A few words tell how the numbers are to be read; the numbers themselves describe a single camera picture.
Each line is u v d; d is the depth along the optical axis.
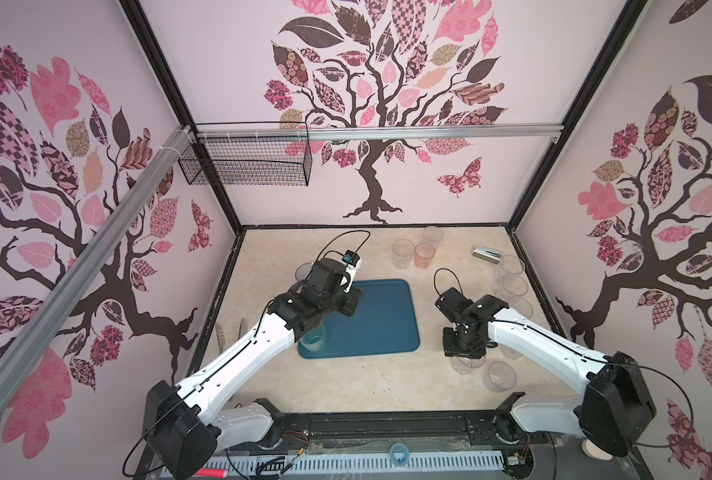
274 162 0.81
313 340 0.79
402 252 1.06
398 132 0.93
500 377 0.81
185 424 0.37
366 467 0.70
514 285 0.98
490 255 1.09
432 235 1.09
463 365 0.78
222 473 0.68
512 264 1.07
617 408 0.40
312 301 0.56
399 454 0.71
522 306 0.91
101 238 0.59
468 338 0.67
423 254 1.08
